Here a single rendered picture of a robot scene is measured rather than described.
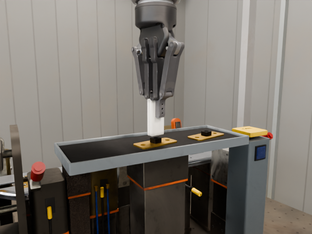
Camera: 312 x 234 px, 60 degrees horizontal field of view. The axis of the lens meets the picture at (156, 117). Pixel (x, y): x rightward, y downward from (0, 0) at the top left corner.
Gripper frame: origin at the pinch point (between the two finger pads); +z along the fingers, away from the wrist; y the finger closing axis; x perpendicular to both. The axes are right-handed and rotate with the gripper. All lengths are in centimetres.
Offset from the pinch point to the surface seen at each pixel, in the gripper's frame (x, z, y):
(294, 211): 84, 51, -9
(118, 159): -10.9, 5.2, 4.2
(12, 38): 19, -37, -219
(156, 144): -1.0, 5.0, 1.4
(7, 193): -21.5, 21.1, -32.1
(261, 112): 208, 29, -99
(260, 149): 25.6, 9.4, 7.2
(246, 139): 17.2, 5.3, 8.8
